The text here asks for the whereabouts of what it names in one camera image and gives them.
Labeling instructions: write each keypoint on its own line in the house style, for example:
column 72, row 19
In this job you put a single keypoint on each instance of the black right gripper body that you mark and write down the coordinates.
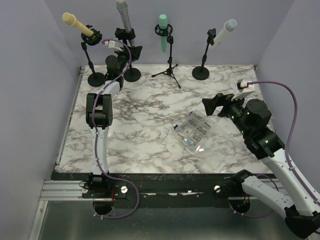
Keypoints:
column 231, row 108

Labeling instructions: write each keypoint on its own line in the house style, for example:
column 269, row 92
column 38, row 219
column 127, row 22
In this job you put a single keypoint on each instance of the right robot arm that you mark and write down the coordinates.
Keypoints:
column 300, row 207

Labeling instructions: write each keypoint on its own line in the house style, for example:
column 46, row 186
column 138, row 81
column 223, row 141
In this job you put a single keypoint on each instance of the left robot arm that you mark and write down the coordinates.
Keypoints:
column 99, row 107

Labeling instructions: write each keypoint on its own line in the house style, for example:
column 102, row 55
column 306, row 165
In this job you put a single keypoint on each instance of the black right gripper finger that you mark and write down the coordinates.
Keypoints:
column 218, row 96
column 210, row 105

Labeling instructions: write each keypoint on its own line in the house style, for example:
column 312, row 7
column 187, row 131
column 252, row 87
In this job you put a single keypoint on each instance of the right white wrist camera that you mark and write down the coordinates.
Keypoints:
column 244, row 89

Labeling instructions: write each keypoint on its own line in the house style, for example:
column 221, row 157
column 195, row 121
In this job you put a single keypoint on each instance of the black round-base stand right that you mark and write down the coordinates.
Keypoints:
column 201, row 73

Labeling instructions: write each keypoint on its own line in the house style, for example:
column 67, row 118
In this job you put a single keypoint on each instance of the white microphone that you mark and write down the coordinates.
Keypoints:
column 228, row 28

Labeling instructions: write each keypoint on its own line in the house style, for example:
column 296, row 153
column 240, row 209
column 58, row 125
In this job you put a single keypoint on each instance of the aluminium frame rail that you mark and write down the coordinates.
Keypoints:
column 61, row 190

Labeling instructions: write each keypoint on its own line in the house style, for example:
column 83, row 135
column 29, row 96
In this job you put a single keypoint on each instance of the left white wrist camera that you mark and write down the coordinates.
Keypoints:
column 113, row 45

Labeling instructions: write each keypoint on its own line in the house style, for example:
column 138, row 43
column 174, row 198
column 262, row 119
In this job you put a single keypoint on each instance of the black tripod microphone stand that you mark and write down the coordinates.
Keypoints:
column 170, row 39

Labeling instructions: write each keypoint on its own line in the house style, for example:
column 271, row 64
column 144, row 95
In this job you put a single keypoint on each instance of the clear screw organizer box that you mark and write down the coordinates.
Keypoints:
column 201, row 137

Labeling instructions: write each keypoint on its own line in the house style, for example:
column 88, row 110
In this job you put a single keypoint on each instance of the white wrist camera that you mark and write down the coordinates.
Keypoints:
column 113, row 45
column 244, row 89

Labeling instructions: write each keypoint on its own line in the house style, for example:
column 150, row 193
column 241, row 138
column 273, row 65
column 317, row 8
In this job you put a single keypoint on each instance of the beige microphone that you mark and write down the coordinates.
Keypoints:
column 72, row 21

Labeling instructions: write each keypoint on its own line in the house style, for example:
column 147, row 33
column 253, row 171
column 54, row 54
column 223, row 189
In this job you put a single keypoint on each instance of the grey microphone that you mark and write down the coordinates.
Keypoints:
column 122, row 8

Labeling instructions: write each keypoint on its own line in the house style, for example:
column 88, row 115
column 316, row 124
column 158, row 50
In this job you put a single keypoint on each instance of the green microphone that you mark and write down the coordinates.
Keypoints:
column 163, row 25

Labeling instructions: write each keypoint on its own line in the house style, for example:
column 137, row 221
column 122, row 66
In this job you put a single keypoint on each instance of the black clip microphone stand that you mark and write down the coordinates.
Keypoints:
column 130, row 73

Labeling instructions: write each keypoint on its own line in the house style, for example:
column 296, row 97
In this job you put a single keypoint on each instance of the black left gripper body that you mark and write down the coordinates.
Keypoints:
column 122, row 58

